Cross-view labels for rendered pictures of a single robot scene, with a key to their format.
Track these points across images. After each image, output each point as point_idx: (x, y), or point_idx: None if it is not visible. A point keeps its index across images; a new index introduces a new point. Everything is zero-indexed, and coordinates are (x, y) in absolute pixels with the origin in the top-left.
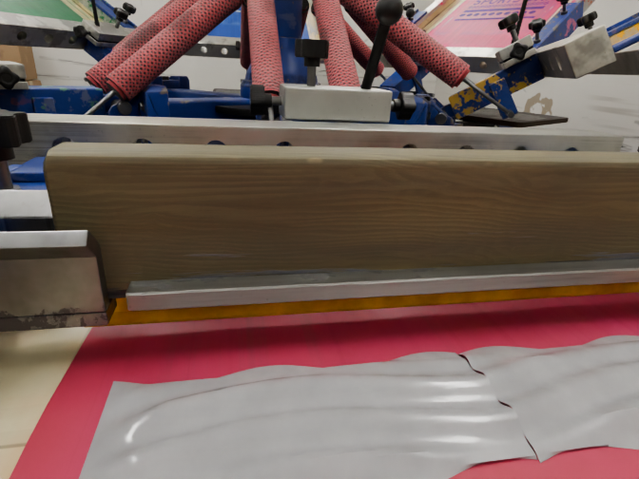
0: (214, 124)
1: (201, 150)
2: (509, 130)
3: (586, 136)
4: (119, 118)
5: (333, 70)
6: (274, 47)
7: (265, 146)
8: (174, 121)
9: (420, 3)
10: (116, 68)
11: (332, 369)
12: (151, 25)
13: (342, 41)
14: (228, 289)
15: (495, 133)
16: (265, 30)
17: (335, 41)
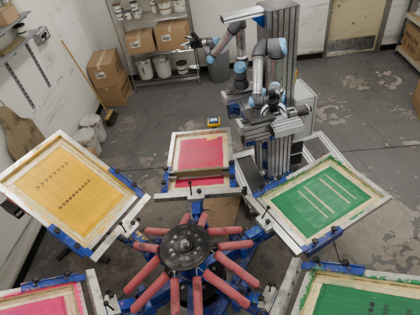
0: (214, 189)
1: (214, 167)
2: (171, 194)
3: (160, 193)
4: (226, 190)
5: (188, 216)
6: (200, 216)
7: (210, 168)
8: (219, 190)
9: None
10: (239, 227)
11: None
12: (233, 241)
13: (183, 218)
14: None
15: (175, 192)
16: (201, 217)
17: (185, 218)
